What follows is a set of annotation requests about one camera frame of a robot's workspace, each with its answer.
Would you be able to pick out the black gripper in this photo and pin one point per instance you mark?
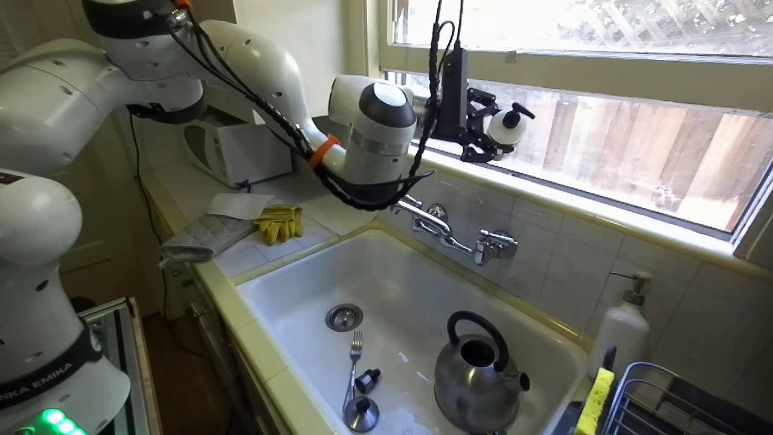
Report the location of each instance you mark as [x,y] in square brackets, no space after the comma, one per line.
[475,130]

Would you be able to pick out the orange label hand soap bottle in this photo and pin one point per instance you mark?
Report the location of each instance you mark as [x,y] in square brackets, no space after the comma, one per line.
[507,126]

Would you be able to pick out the white ceramic sink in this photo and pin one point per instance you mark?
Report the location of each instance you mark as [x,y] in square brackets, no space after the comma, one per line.
[401,281]

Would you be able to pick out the metal sink drain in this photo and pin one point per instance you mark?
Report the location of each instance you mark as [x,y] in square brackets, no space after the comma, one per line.
[344,318]

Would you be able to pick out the white pump dispenser bottle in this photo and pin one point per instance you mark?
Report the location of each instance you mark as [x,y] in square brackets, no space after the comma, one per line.
[618,334]

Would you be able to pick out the yellow rubber glove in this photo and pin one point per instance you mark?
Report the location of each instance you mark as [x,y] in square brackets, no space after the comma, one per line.
[280,225]

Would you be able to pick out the white countertop appliance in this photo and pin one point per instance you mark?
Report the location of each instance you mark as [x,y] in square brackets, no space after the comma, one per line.
[242,153]

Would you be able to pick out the metal fork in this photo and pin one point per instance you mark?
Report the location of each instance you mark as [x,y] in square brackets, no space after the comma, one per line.
[355,353]

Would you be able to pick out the small steel and black cap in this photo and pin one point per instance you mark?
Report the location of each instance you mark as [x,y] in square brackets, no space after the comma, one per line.
[367,381]

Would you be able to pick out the yellow green sponge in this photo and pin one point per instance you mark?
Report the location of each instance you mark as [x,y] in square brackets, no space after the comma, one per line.
[594,403]

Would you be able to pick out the grey folded cloth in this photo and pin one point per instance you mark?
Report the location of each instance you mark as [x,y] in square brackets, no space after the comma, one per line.
[206,237]

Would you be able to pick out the round steel cup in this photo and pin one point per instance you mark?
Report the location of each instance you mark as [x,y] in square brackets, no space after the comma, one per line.
[360,411]

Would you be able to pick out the white panelled door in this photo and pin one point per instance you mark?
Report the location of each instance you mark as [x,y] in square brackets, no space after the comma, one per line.
[105,243]

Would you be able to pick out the metal stove edge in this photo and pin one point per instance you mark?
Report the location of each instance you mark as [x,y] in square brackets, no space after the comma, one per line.
[120,346]

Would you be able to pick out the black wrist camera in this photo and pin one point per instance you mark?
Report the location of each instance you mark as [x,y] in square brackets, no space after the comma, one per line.
[453,92]

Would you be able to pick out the chrome wall faucet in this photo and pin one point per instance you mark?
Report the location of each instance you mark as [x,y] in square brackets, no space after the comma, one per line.
[490,243]

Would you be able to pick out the cream window frame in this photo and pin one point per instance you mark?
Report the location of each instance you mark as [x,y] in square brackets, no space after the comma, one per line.
[605,76]

